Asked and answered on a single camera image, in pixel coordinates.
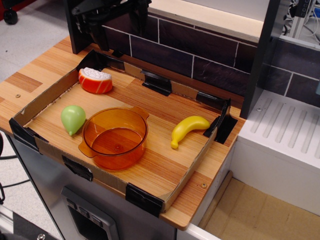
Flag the black vertical post right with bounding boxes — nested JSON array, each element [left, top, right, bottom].
[[240, 0, 288, 119]]

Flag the orange transparent plastic pot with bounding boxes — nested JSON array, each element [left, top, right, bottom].
[[78, 106, 149, 171]]

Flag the grey toy oven front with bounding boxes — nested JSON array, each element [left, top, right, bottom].
[[7, 136, 177, 240]]

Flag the black caster wheel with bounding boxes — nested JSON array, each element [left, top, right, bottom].
[[3, 9, 18, 25]]

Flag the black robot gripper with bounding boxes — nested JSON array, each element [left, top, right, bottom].
[[71, 0, 152, 51]]

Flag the salmon sushi toy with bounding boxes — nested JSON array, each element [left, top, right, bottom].
[[78, 67, 113, 94]]

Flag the yellow toy banana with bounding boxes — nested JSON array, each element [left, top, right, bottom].
[[170, 115, 211, 149]]

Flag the cardboard fence with black tape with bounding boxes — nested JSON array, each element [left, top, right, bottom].
[[9, 50, 237, 216]]

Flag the green toy pear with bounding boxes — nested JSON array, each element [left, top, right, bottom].
[[60, 105, 86, 136]]

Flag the white toy sink drainboard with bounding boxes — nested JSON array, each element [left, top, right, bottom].
[[230, 91, 320, 215]]

